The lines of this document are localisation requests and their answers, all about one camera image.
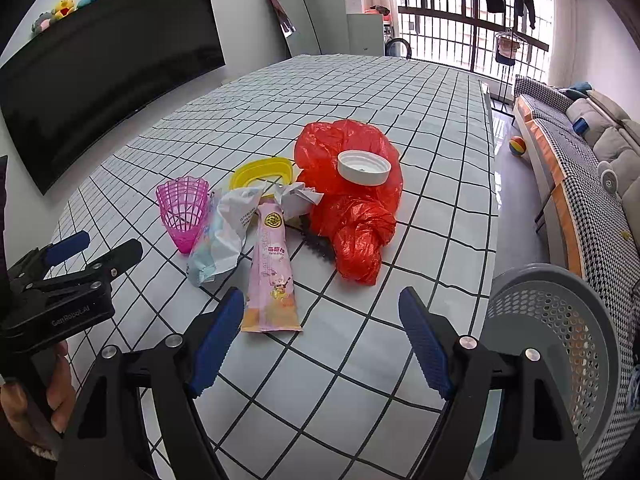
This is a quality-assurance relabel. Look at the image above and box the red plastic bag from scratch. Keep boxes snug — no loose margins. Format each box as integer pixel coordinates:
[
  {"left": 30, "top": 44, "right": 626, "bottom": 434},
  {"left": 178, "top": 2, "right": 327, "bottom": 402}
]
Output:
[{"left": 294, "top": 119, "right": 405, "bottom": 286}]

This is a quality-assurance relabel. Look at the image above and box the yellow tape ring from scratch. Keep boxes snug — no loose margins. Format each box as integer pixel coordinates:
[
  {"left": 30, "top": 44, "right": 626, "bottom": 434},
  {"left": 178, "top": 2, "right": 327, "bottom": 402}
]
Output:
[{"left": 229, "top": 156, "right": 296, "bottom": 198}]

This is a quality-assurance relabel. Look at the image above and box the black comb piece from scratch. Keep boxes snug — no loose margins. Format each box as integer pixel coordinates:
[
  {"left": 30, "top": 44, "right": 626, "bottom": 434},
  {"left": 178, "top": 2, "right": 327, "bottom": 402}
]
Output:
[{"left": 299, "top": 227, "right": 335, "bottom": 262}]

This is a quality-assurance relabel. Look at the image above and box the black television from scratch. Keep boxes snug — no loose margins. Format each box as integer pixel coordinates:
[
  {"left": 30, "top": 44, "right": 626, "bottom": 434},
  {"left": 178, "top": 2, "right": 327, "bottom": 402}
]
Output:
[{"left": 0, "top": 0, "right": 227, "bottom": 196}]

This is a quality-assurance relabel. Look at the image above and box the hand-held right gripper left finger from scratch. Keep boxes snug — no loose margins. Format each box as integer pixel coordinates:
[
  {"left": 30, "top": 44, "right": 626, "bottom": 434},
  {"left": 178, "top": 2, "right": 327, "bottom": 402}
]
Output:
[{"left": 55, "top": 287, "right": 246, "bottom": 480}]

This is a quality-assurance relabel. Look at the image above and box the pink mesh cup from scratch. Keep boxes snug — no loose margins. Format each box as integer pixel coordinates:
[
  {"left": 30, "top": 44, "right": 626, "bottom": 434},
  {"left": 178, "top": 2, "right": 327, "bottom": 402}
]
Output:
[{"left": 156, "top": 176, "right": 211, "bottom": 255}]

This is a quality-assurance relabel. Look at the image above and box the houndstooth sofa cover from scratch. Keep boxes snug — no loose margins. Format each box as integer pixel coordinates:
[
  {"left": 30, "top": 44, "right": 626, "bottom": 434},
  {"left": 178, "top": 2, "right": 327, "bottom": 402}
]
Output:
[{"left": 514, "top": 75, "right": 640, "bottom": 466}]

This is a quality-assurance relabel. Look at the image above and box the white cabinet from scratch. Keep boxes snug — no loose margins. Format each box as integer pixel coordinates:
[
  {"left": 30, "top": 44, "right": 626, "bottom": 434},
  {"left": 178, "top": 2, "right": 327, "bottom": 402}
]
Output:
[{"left": 346, "top": 12, "right": 387, "bottom": 57}]

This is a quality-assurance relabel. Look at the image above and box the person's left hand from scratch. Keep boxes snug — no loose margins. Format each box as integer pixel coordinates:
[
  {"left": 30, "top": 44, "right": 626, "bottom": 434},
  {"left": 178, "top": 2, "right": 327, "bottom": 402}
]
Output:
[{"left": 0, "top": 340, "right": 76, "bottom": 448}]

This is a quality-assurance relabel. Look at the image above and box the leaning black-framed mirror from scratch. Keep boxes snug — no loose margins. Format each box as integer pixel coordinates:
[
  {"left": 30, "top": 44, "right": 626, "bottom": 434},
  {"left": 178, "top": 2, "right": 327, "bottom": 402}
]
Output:
[{"left": 261, "top": 0, "right": 323, "bottom": 59}]

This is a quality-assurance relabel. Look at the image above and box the pink snack wrapper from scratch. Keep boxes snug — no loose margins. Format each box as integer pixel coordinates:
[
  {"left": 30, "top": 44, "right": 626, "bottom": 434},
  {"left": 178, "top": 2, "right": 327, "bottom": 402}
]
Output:
[{"left": 240, "top": 198, "right": 304, "bottom": 333}]

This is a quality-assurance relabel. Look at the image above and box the white and blue wrapper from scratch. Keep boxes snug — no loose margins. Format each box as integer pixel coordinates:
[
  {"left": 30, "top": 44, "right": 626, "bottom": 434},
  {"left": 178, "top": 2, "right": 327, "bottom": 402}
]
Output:
[{"left": 186, "top": 186, "right": 273, "bottom": 287}]

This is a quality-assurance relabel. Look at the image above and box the white paper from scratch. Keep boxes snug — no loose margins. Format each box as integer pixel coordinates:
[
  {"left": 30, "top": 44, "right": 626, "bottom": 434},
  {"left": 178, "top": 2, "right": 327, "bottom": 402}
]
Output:
[{"left": 272, "top": 180, "right": 325, "bottom": 217}]

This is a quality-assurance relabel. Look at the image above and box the white grid tablecloth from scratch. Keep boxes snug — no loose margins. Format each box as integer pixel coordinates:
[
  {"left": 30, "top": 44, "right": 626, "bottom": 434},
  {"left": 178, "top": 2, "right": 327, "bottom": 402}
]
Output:
[{"left": 57, "top": 54, "right": 501, "bottom": 480}]

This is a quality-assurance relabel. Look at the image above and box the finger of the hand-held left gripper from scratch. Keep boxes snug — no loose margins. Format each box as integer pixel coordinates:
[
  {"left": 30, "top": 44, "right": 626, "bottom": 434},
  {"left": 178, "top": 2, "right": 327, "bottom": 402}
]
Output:
[
  {"left": 6, "top": 231, "right": 92, "bottom": 286},
  {"left": 22, "top": 238, "right": 144, "bottom": 293}
]

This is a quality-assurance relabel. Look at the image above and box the drying rack with pink cloth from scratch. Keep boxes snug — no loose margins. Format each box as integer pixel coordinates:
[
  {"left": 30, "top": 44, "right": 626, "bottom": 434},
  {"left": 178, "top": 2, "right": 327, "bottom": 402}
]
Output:
[{"left": 492, "top": 30, "right": 533, "bottom": 106}]

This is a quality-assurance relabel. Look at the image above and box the black round hoop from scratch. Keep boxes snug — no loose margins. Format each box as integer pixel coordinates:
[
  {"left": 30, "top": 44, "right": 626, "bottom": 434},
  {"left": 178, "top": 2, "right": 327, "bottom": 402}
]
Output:
[{"left": 387, "top": 37, "right": 414, "bottom": 61}]

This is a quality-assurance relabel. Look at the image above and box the black window grille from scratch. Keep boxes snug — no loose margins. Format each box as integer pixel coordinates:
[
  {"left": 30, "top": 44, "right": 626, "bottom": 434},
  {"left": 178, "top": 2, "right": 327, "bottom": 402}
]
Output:
[{"left": 390, "top": 0, "right": 556, "bottom": 73}]

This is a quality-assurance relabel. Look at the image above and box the white plastic lid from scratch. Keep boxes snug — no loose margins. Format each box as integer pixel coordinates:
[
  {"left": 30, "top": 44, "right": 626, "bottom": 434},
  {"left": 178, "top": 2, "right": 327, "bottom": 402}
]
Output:
[{"left": 336, "top": 150, "right": 392, "bottom": 186}]

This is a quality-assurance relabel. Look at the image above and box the grey sofa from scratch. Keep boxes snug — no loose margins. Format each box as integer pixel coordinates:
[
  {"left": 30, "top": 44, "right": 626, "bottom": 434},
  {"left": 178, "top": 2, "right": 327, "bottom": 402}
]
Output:
[{"left": 512, "top": 74, "right": 640, "bottom": 467}]

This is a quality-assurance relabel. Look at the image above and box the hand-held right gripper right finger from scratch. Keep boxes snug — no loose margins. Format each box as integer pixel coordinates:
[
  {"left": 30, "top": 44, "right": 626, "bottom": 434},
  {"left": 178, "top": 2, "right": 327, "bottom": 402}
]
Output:
[{"left": 398, "top": 287, "right": 586, "bottom": 480}]

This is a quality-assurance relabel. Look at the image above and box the grey perforated basket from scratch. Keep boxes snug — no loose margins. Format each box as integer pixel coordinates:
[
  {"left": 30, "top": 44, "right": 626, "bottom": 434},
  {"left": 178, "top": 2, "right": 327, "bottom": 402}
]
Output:
[{"left": 477, "top": 262, "right": 623, "bottom": 467}]

